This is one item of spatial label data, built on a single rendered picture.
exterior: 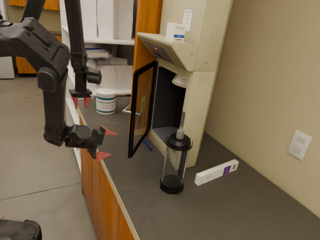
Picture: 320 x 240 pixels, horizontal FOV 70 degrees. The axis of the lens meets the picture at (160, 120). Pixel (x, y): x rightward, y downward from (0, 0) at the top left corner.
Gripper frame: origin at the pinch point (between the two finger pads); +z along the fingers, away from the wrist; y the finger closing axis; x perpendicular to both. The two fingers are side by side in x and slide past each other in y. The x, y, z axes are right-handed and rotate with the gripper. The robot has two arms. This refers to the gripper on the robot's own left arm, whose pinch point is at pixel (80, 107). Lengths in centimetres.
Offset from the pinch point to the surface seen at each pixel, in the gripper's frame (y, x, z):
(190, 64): 25, -50, -35
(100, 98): 19.5, 21.7, 4.6
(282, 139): 69, -74, -8
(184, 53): 22, -49, -39
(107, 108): 24.0, 18.7, 11.0
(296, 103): 68, -74, -25
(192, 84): 28, -50, -28
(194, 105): 31, -51, -18
